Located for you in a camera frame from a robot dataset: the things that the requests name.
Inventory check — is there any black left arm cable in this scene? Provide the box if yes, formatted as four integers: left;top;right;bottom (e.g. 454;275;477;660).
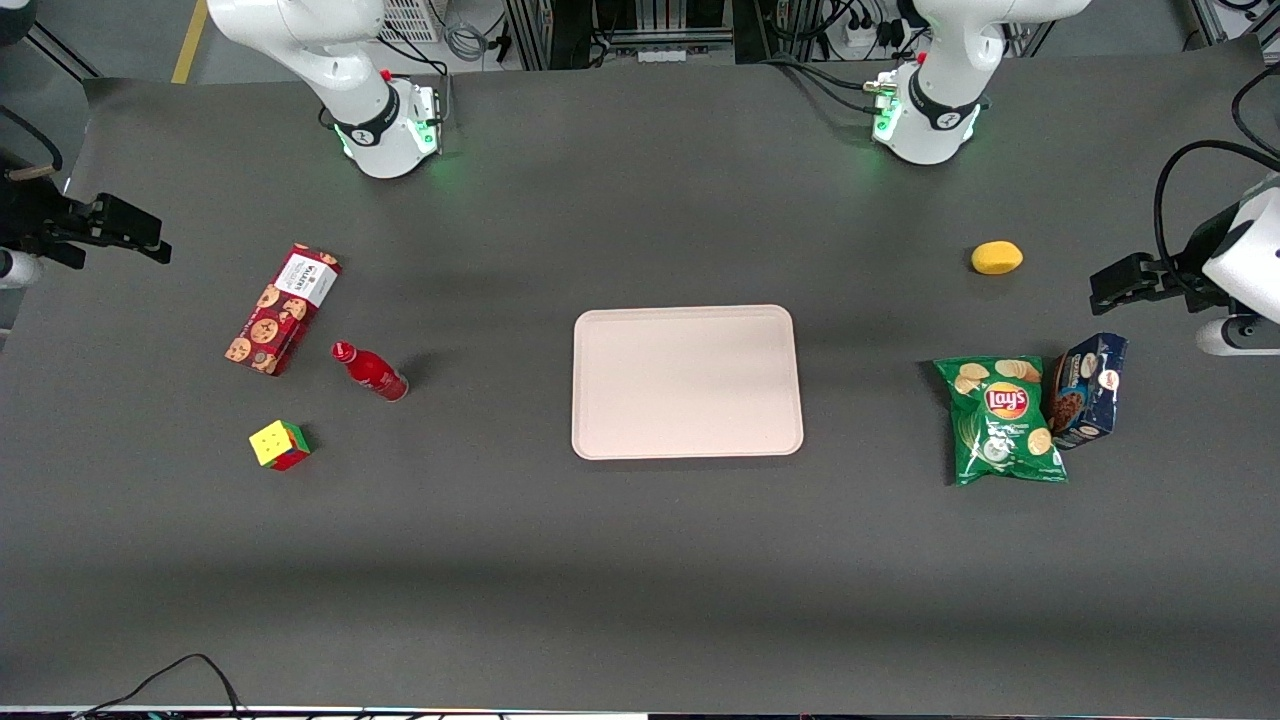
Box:
1153;140;1280;301

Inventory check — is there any black aluminium frame rack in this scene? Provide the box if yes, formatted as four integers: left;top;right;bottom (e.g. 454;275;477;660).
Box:
503;0;766;71

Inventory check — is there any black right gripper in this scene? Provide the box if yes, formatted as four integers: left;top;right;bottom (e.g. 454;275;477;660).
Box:
0;180;173;271

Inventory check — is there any black looped side cable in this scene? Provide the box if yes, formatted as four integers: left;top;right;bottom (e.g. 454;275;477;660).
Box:
1232;62;1280;161

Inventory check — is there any green Lay's chip bag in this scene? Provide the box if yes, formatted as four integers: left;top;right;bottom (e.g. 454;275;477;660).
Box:
932;356;1070;488

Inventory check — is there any red cookie box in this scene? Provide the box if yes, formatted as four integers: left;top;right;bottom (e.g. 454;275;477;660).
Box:
224;243;342;378

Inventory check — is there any red coke bottle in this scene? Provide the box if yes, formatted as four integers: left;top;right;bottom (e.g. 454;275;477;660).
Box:
330;340;410;403

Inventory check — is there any grey coiled cable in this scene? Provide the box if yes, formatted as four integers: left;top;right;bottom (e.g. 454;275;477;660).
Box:
442;12;493;63

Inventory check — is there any colourful rubik's cube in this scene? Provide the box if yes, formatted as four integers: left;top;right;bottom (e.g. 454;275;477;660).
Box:
248;419;313;473

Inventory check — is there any white plastic tray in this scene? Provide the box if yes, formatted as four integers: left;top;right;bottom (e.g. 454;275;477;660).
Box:
571;304;805;461

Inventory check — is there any yellow lemon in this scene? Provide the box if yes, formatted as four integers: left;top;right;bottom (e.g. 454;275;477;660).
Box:
970;240;1025;276

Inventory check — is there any dark grey table mat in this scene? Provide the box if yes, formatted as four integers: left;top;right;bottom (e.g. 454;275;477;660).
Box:
0;40;1280;715

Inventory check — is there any white power strip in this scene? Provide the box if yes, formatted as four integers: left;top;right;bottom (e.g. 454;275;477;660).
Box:
843;18;903;53

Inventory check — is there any blue cookie box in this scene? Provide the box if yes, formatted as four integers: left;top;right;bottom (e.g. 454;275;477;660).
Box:
1046;332;1130;450

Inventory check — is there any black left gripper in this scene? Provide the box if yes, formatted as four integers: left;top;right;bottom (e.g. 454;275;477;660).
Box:
1089;208;1243;317

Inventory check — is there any white perforated box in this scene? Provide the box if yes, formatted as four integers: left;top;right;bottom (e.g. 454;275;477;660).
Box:
378;0;442;44

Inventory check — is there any black left base cable bundle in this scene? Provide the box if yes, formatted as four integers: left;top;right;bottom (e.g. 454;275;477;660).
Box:
762;52;903;117

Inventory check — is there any thin black table edge cable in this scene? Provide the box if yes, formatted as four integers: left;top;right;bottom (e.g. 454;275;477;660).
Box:
70;653;247;720

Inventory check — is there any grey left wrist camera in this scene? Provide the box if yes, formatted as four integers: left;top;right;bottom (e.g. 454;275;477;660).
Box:
1196;314;1280;358

